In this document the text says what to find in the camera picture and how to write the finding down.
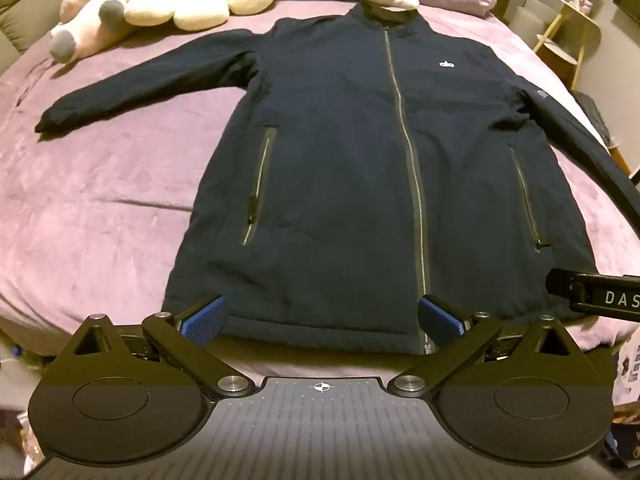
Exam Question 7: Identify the pink plush toy grey feet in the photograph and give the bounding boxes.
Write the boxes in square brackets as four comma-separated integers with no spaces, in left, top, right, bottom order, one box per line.
[49,0,134,65]

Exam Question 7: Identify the dark navy zip jacket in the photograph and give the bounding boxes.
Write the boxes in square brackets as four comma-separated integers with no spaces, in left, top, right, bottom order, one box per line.
[37,3,639,354]

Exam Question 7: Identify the white waste bin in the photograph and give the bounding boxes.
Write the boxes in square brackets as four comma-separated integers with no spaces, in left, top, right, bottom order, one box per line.
[509,0,556,49]

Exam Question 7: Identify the yellow side table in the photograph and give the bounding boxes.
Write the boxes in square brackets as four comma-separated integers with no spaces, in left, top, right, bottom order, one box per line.
[533,0,600,91]

